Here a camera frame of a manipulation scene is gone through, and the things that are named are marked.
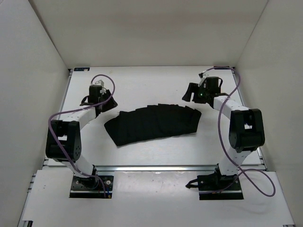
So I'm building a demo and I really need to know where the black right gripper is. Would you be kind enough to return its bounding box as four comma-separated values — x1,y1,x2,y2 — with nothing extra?
182,83,209,104

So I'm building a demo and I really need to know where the black pleated skirt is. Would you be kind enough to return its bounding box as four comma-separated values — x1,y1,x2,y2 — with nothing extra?
104,104,202,147

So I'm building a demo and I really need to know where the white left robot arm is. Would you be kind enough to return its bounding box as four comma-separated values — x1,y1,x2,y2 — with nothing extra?
45,85,117,188

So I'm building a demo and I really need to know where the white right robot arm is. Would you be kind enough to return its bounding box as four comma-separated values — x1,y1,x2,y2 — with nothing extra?
182,73,265,190

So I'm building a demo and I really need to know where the dark right corner label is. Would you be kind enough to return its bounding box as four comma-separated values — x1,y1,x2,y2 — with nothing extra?
214,66,230,70

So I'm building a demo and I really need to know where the dark corner label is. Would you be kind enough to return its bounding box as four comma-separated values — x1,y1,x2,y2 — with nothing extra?
214,66,230,70
73,67,90,71

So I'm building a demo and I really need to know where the dark left corner label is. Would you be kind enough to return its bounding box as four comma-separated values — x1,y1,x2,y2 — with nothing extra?
73,67,90,71

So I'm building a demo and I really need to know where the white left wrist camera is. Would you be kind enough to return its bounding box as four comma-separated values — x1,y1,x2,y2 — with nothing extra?
90,79,106,94

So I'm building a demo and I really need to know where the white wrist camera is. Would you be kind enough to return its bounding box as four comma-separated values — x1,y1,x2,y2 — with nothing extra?
198,71,208,87
90,79,106,94

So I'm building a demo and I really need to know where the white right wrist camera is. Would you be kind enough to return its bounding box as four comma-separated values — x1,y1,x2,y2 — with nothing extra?
198,71,208,87

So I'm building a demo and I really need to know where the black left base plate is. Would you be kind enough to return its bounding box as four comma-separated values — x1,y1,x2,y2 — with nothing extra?
69,172,114,199

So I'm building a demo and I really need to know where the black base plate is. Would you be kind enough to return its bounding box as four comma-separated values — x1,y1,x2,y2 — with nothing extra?
69,172,114,199
186,173,244,201

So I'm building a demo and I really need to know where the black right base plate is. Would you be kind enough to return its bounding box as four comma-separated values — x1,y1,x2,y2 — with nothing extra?
186,173,244,201

